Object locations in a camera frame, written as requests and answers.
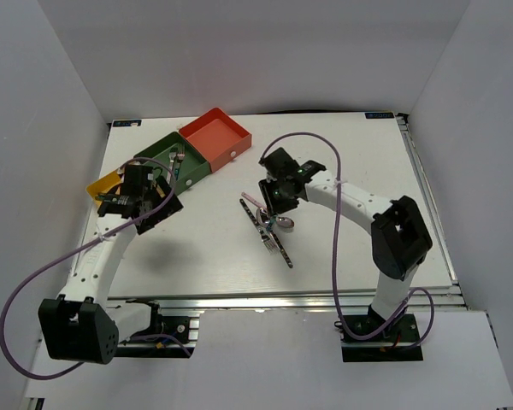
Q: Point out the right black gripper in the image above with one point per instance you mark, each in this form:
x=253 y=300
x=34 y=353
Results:
x=266 y=187

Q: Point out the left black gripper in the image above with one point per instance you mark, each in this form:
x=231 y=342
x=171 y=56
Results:
x=172 y=207

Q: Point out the silver fork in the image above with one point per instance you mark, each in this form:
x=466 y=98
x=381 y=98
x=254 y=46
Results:
x=268 y=240

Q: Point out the pink handled fork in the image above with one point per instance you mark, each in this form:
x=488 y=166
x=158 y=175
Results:
x=172 y=156

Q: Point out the silver fork bent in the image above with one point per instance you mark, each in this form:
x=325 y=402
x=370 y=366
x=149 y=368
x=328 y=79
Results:
x=180 y=158

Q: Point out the green handled spoon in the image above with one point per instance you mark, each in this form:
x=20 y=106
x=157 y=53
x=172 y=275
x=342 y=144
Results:
x=268 y=222

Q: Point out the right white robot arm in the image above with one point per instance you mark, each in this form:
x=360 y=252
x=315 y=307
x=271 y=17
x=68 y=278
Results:
x=399 y=237

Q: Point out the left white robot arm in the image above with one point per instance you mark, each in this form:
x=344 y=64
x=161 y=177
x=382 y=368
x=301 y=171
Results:
x=78 y=325

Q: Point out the green tray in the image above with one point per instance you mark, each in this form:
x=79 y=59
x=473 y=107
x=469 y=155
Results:
x=185 y=160

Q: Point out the red tray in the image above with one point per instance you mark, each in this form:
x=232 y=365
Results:
x=217 y=137

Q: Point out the yellow tray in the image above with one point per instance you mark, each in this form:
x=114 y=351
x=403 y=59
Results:
x=104 y=184

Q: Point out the pink handled spoon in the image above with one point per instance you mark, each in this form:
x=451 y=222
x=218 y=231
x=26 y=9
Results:
x=253 y=201

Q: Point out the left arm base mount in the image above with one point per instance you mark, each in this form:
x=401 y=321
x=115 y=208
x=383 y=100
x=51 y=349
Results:
x=173 y=337

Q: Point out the aluminium table frame rail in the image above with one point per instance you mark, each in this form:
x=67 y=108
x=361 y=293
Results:
x=444 y=299

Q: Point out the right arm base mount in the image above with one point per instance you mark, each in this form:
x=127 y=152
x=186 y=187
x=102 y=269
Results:
x=397 y=343

